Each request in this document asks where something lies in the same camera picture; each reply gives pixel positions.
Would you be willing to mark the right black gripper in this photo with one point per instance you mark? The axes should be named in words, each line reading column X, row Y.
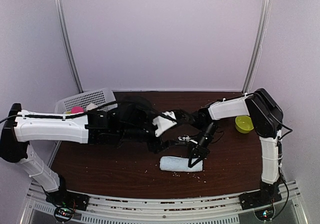
column 198, row 151

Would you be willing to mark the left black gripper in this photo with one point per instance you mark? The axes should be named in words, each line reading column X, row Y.
column 159, row 145

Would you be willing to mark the light blue towel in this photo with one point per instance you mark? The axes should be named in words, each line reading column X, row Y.
column 178, row 164

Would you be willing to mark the white terry towel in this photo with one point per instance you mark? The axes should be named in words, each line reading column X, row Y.
column 91, row 106

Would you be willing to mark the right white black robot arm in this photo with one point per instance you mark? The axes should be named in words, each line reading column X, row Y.
column 266, row 117

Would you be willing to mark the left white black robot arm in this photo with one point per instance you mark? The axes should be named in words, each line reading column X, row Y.
column 22, row 126

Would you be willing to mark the lime green plastic bowl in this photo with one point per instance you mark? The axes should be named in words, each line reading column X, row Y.
column 243, row 124

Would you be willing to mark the white perforated plastic basket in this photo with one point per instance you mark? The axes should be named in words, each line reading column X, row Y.
column 97, row 97

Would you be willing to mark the right round circuit board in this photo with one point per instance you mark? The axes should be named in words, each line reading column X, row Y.
column 265, row 214

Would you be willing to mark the round circuit board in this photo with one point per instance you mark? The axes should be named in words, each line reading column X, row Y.
column 63, row 214
column 265, row 214

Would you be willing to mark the left round circuit board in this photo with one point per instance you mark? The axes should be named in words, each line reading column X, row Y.
column 63, row 214

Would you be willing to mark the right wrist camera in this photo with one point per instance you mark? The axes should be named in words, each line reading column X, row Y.
column 201, row 118

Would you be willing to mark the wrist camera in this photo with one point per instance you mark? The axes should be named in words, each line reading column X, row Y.
column 134, row 111
column 201, row 118

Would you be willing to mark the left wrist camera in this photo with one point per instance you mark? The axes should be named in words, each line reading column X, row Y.
column 134, row 111

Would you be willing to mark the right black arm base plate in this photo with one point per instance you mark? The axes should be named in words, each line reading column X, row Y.
column 262, row 197

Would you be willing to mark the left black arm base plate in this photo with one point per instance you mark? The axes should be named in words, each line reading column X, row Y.
column 68, row 199

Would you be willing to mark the right aluminium frame post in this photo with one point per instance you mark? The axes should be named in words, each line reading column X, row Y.
column 257, row 49

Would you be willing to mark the aluminium frame post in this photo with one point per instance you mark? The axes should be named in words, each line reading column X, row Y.
column 257, row 49
column 67, row 45

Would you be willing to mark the left aluminium frame post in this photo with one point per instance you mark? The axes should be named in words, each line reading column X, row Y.
column 67, row 45

